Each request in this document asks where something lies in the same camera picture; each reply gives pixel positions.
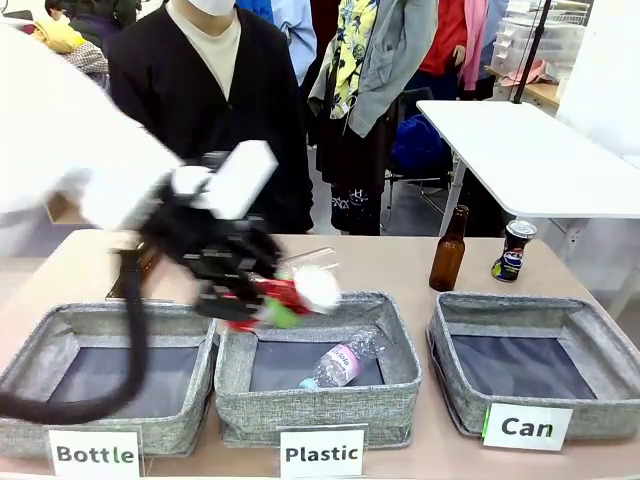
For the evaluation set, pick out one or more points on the person in yellow hood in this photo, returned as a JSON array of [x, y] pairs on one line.
[[57, 35]]

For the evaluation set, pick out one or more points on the white folding table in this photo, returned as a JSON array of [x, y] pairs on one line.
[[530, 160]]

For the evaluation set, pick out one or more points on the grey fabric basket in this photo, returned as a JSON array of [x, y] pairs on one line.
[[590, 417], [310, 412], [125, 425]]

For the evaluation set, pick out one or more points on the pink garment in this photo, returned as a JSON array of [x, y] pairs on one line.
[[475, 40]]

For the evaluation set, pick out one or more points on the mannequin with grey cardigan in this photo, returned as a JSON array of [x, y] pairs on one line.
[[380, 65]]

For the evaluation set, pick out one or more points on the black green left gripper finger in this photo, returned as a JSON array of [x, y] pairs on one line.
[[272, 276], [235, 307]]

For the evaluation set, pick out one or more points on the person in black cardigan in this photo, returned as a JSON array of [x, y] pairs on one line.
[[165, 100]]

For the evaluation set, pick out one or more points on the dark blue Pepsi can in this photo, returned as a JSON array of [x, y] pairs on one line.
[[512, 255]]

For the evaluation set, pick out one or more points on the clear plastic storage drawers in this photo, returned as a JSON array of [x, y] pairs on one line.
[[545, 40]]

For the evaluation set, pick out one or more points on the red garment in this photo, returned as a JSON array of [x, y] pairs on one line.
[[447, 35]]

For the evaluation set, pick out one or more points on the clear plastic water bottle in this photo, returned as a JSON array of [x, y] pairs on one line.
[[345, 365]]

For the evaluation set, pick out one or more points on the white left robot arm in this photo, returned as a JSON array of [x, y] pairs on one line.
[[75, 150]]

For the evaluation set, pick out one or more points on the brown flat object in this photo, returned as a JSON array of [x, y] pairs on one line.
[[116, 285]]

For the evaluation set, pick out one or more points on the white Plastic label card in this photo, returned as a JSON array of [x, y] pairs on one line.
[[322, 454]]

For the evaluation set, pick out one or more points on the clear plastic cup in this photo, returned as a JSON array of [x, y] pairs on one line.
[[315, 257]]

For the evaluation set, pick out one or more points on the pink hat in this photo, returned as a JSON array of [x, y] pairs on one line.
[[530, 74]]

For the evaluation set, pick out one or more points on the black stand pole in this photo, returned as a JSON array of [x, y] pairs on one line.
[[534, 50]]

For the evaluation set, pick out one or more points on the white face mask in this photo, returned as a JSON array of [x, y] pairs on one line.
[[212, 5]]

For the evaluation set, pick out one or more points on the light blue shirt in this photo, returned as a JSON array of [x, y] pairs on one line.
[[297, 35]]

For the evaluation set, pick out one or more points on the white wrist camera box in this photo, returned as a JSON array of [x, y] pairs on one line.
[[240, 177]]

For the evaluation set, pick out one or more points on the brown glass bottle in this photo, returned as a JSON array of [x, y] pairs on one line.
[[447, 260]]

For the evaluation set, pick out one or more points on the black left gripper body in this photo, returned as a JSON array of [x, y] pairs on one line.
[[225, 250]]

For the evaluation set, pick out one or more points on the white Can label card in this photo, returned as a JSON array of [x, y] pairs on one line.
[[527, 427]]

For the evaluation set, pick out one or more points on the white Bottle label card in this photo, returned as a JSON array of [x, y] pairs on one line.
[[95, 454]]

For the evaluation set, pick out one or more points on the blue bag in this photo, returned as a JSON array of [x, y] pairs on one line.
[[420, 145]]

